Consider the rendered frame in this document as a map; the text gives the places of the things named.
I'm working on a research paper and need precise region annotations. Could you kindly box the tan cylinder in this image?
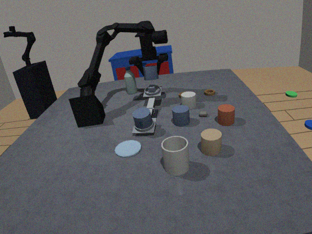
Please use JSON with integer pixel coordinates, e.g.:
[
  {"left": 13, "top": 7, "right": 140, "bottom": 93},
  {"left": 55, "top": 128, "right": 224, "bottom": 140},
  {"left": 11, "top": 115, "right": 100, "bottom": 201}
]
[{"left": 201, "top": 128, "right": 222, "bottom": 156}]

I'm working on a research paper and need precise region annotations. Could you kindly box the reddish-brown cylinder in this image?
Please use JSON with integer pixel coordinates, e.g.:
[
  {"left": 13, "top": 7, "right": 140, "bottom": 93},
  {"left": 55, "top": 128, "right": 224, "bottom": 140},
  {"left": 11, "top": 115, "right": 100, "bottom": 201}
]
[{"left": 218, "top": 104, "right": 235, "bottom": 126}]

